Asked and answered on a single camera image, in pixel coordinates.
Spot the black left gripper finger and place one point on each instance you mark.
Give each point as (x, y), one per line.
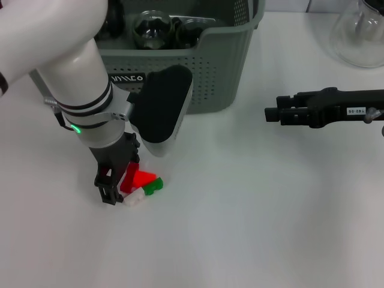
(108, 189)
(135, 157)

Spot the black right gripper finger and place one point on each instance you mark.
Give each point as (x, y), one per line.
(292, 100)
(285, 115)

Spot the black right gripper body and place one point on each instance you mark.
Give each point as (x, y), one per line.
(339, 105)

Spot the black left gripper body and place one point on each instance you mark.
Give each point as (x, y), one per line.
(115, 153)

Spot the bright red large brick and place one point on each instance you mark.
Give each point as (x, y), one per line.
(144, 178)

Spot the dark red long brick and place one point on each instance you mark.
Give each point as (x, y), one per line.
(129, 180)

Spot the white building brick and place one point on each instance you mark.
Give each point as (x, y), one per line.
(134, 198)

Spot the green building brick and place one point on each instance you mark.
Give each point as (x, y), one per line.
(153, 186)

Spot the silver plug on left arm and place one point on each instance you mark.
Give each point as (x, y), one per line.
(50, 101)

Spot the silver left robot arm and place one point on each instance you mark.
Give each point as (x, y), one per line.
(75, 75)

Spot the grey-green perforated storage bin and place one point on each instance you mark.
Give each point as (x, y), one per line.
(216, 60)

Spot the clear glass carafe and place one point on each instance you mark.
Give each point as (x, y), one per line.
(357, 42)

